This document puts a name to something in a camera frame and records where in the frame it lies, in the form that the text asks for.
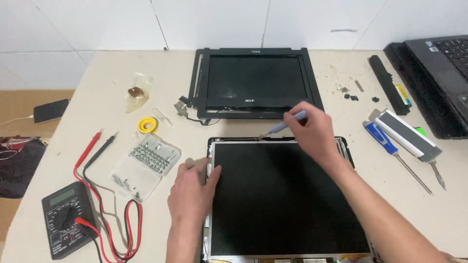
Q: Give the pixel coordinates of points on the person's left hand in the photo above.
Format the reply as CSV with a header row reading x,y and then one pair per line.
x,y
190,197

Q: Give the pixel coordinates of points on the person's right hand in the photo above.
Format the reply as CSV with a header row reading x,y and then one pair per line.
x,y
318,131

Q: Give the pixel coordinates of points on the light blue precision screwdriver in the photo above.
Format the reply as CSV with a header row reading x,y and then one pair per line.
x,y
279,127

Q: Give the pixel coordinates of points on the black laptop screen panel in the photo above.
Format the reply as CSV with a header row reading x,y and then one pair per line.
x,y
285,204

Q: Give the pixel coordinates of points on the black laptop lid cover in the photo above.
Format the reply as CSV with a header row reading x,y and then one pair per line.
x,y
349,151

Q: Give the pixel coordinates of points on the large black screen bezel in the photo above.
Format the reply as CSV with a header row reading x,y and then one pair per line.
x,y
314,84

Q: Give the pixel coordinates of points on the small heap of screws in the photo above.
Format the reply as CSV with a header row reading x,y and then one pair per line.
x,y
343,89

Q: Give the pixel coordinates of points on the clear plastic bit box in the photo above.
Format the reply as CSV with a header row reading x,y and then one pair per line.
x,y
146,166

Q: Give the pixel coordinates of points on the small metal strip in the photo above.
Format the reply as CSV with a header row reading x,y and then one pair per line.
x,y
359,86

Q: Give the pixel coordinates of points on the small black screen bezel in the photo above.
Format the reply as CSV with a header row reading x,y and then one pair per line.
x,y
256,102

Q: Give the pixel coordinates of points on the yellow tape roll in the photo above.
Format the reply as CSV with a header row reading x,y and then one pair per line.
x,y
147,125

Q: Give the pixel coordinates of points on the black laptop battery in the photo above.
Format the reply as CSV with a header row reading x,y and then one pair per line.
x,y
387,84

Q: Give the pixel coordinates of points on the small clear plastic piece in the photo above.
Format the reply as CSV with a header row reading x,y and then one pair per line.
x,y
162,117

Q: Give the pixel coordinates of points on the grey and white brush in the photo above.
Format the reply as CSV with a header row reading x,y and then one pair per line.
x,y
406,133

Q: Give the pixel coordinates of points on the yellow and blue small pack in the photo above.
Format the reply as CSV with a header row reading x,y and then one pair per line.
x,y
403,95

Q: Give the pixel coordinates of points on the black multimeter probe lead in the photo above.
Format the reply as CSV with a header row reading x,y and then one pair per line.
x,y
100,149

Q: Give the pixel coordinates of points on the red multimeter probe lead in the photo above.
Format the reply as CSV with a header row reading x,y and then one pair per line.
x,y
87,151

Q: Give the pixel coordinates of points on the clear bag with brown part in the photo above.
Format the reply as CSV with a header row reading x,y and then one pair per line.
x,y
137,93

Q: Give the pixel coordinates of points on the black digital multimeter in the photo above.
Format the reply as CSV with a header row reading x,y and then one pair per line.
x,y
67,219

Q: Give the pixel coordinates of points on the black laptop with keyboard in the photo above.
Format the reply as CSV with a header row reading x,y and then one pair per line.
x,y
435,80

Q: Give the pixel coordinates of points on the black smartphone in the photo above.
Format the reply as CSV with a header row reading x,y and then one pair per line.
x,y
51,110

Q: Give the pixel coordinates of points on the dark cloth bag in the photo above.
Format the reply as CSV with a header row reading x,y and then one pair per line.
x,y
20,166

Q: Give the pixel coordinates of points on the thin black bezel frame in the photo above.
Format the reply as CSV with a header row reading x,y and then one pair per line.
x,y
193,78

